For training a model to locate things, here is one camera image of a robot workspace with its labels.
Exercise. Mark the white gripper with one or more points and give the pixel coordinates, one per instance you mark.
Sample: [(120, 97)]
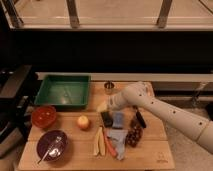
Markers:
[(114, 102)]

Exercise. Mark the black eraser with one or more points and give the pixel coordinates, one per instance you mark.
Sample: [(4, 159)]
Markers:
[(107, 119)]

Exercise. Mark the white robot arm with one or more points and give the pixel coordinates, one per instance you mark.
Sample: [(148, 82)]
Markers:
[(197, 128)]

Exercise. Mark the small metal cup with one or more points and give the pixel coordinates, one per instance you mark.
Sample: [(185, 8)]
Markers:
[(109, 87)]

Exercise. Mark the blue-grey cloth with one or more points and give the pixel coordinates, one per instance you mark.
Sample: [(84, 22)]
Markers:
[(118, 137)]

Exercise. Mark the yellow apple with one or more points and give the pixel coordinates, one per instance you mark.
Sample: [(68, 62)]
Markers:
[(83, 122)]

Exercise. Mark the dark grape bunch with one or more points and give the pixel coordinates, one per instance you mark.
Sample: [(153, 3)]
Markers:
[(134, 133)]

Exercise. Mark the wooden board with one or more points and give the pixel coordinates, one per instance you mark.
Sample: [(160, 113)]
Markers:
[(151, 153)]

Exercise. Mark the orange carrot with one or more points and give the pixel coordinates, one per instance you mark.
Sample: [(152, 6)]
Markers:
[(109, 146)]

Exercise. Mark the pale yellow banana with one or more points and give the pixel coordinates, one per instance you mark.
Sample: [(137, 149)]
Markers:
[(99, 143)]

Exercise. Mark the green plastic tray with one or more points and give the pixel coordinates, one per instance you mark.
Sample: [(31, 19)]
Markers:
[(64, 91)]

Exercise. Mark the metal spoon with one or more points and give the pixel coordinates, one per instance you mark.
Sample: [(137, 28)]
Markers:
[(57, 140)]

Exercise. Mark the red bowl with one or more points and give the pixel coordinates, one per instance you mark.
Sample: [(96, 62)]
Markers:
[(43, 116)]

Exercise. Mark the purple bowl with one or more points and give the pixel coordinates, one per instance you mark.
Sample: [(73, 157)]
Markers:
[(46, 139)]

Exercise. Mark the black side equipment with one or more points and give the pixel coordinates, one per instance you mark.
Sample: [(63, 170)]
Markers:
[(15, 96)]

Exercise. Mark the black handled knife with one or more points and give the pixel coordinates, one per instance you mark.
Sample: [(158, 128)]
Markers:
[(140, 117)]

